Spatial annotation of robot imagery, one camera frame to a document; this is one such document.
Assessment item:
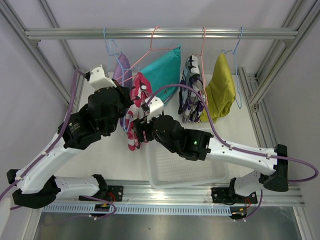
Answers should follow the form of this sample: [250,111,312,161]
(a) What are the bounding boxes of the pink camouflage trousers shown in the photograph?
[124,72,153,151]

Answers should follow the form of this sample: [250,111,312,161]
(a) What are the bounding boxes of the blue hanger of purple trousers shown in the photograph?
[103,26,122,60]

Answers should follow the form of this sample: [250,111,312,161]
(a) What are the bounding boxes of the light blue wire hanger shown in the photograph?
[108,39,141,133]

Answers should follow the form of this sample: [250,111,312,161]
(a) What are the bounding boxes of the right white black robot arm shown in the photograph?
[133,115,289,203]

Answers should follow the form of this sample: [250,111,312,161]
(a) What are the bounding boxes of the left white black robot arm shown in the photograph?
[6,80,133,209]

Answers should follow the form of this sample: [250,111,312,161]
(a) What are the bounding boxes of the teal trousers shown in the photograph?
[140,45,181,93]

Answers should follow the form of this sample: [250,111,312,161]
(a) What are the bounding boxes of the grey purple camouflage trousers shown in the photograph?
[178,55,206,123]

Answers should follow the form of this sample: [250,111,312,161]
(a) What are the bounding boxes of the pink hanger of teal trousers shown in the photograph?
[121,26,179,82]

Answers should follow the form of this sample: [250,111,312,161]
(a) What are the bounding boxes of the yellow trousers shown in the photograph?
[200,53,236,122]

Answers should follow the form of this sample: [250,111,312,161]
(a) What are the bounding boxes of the pink hanger of camouflage trousers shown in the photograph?
[194,26,208,107]

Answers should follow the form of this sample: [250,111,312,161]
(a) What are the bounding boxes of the blue hanger of yellow trousers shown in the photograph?
[221,26,244,110]

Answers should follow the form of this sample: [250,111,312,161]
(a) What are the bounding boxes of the white plastic basket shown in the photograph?
[144,141,229,189]

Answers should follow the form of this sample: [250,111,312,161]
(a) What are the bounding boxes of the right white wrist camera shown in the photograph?
[141,96,164,123]

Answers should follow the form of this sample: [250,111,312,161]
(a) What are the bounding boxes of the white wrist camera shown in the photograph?
[85,64,116,91]
[141,96,164,123]

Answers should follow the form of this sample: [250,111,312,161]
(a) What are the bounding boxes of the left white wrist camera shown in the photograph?
[85,64,116,91]

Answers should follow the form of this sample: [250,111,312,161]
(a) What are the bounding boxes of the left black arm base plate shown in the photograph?
[78,185,124,218]

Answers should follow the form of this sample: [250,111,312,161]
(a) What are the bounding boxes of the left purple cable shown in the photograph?
[0,69,88,211]

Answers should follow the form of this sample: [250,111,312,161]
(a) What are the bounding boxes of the purple cable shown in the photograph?
[0,69,88,211]
[146,84,320,221]

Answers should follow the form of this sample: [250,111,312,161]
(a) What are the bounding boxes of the white slotted cable duct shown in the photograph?
[43,203,232,216]

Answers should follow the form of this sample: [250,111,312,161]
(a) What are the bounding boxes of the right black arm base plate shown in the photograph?
[211,187,258,222]

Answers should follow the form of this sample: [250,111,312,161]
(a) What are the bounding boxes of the aluminium hanging rail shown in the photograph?
[24,27,298,40]

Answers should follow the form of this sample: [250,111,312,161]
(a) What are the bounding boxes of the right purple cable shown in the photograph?
[146,84,320,221]

